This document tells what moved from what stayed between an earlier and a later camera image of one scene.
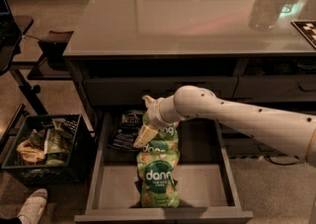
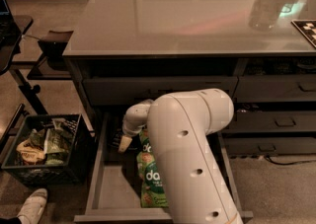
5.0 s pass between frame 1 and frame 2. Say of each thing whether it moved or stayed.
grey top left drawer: stayed
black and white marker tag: stayed
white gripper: moved
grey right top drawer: stayed
